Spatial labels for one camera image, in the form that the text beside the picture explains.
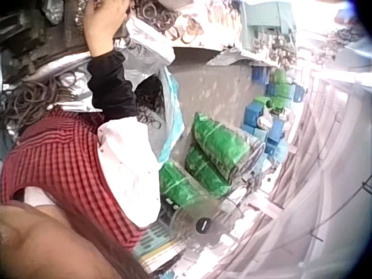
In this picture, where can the person's right hand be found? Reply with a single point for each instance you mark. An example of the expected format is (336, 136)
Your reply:
(100, 26)

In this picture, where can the light blue plastic bag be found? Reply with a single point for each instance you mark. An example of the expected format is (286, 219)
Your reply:
(174, 116)

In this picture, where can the pale green slotted crate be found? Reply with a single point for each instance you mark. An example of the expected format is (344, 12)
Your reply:
(158, 241)

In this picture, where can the pale green shelf rack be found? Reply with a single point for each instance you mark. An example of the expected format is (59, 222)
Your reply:
(267, 27)

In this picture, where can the heap of brown rubber rings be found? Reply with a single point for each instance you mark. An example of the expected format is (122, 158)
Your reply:
(171, 20)

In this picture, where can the electric fan with black hub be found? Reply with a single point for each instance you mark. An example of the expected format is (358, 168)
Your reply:
(200, 221)

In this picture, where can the bunch of black rubber rings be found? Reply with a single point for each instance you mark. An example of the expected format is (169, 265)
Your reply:
(149, 100)

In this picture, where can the green woven sack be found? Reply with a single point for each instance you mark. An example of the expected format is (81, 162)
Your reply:
(222, 145)
(175, 184)
(205, 171)

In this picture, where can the stack of blue green boxes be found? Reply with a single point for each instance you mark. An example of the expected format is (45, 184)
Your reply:
(271, 116)

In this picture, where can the heap of black rubber rings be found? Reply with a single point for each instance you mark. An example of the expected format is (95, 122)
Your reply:
(27, 100)

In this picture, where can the clear plastic bag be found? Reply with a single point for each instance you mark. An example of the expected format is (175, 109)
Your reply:
(148, 46)

